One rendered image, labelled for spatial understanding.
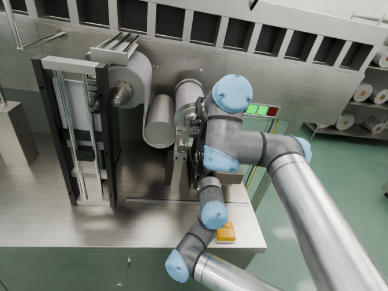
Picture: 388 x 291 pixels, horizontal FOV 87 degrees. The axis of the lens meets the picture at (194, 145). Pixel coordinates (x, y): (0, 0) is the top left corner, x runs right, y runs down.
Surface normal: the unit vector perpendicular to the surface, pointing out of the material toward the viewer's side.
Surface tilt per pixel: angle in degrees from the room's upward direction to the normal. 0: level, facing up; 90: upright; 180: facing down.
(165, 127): 90
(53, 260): 90
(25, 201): 0
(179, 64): 90
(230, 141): 50
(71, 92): 90
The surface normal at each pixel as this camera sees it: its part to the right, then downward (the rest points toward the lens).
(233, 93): 0.17, -0.07
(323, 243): -0.66, -0.59
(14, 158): 0.08, 0.59
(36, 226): 0.16, -0.81
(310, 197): -0.26, -0.76
